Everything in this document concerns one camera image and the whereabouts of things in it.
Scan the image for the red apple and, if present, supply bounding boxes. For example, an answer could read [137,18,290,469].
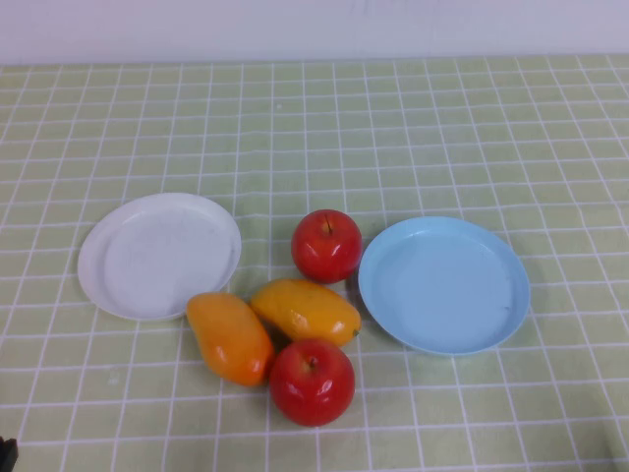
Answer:
[290,208,364,285]
[268,337,356,428]

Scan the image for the white round plate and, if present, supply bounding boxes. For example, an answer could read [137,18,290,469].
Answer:
[77,192,244,324]

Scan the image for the orange mango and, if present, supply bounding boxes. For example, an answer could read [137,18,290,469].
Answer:
[185,292,275,387]

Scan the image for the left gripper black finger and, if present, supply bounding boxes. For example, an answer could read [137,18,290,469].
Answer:
[0,436,20,472]

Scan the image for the green checked tablecloth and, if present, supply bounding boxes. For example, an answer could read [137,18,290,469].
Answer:
[0,53,629,472]

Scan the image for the light blue round plate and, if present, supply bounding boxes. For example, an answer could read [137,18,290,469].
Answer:
[358,215,532,356]

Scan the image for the yellow mango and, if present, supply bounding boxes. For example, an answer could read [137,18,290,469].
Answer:
[249,277,363,349]

